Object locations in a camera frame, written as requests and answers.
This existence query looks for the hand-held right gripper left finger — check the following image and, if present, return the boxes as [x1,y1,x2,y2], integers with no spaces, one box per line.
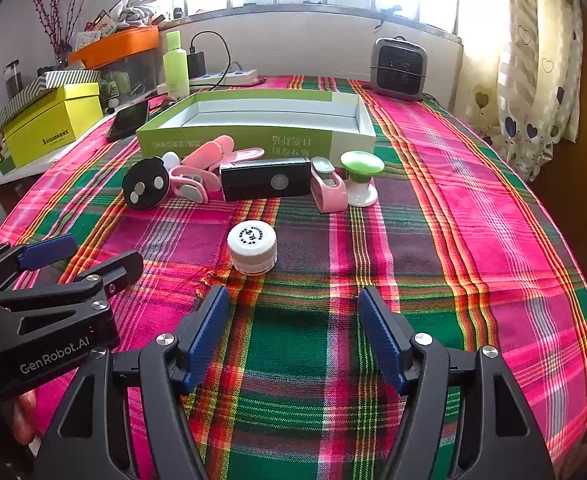
[31,285,234,480]

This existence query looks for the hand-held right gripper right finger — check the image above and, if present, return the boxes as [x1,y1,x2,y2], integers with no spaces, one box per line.
[357,286,557,480]

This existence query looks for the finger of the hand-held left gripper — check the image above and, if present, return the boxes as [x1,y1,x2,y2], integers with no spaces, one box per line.
[0,251,144,321]
[0,235,78,291]

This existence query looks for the white round jar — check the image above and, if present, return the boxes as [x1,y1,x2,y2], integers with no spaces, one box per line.
[227,220,278,276]

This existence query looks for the black round disc gadget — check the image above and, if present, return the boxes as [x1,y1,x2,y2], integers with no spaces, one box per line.
[122,156,170,211]

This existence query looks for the pink plastic clip gadget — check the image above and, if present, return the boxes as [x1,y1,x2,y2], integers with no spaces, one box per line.
[310,156,347,211]
[170,165,223,206]

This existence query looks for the pink oval plastic piece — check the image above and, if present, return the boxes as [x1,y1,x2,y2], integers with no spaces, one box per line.
[221,147,266,166]
[181,141,220,168]

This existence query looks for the black rectangular device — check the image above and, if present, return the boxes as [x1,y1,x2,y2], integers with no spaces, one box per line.
[220,157,313,203]

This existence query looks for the dusty pink oval piece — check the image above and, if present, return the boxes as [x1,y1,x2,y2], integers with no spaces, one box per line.
[208,135,234,161]

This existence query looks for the green and white mushroom knob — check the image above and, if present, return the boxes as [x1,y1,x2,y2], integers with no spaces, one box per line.
[340,150,380,207]

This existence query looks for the green and white cardboard box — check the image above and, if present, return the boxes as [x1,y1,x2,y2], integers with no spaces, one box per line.
[136,89,377,158]

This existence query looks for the person's left hand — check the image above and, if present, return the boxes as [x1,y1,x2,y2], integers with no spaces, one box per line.
[12,389,42,446]

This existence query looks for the white side table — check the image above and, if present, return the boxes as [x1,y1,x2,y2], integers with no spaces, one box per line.
[0,157,62,191]

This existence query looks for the pink green plaid tablecloth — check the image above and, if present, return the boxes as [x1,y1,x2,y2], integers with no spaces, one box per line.
[0,75,587,480]

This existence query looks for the small green box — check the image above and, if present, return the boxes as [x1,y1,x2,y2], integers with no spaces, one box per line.
[0,140,17,176]

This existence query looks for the yellow cardboard box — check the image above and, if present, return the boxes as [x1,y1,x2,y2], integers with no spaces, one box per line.
[2,82,104,168]

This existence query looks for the black smartphone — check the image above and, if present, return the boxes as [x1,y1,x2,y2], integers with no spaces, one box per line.
[107,99,150,142]

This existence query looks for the green striped box lid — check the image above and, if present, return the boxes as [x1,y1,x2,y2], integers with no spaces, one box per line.
[0,71,102,138]

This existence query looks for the dark glass jar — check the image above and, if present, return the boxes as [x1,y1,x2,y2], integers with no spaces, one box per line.
[4,60,24,101]

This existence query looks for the glass tank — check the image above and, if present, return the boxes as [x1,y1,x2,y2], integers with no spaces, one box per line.
[84,45,167,96]

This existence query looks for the pale green plastic bottle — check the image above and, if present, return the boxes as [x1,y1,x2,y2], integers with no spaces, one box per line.
[162,30,190,100]

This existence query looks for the orange box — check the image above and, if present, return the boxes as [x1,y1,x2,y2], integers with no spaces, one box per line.
[68,25,160,70]

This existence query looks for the white power strip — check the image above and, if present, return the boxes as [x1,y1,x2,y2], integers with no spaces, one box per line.
[156,69,258,93]

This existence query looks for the printed paper packets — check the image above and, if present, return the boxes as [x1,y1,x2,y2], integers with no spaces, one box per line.
[81,10,119,43]

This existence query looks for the pink flower branches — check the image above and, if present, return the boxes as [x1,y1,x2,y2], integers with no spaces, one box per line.
[28,0,104,61]

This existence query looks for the white plastic bag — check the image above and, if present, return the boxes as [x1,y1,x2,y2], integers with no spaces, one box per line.
[111,0,167,28]

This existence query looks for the grey space heater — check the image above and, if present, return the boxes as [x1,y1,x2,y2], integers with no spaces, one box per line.
[371,36,429,102]

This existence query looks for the heart print curtain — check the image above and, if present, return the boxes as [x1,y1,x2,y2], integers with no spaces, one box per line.
[456,0,587,183]

